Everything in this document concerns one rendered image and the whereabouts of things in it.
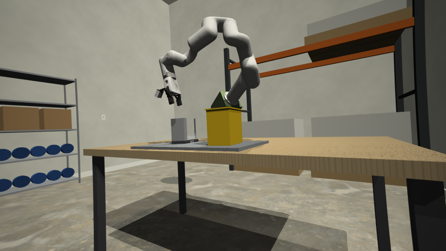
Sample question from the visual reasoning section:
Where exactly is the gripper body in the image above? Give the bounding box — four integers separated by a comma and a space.
163, 76, 181, 96

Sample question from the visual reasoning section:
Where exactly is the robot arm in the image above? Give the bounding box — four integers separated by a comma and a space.
159, 17, 260, 105

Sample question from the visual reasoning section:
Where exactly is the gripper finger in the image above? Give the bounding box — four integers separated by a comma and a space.
164, 86, 174, 104
174, 94, 182, 106

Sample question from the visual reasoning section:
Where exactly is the yellow box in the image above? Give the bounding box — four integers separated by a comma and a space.
205, 107, 243, 146

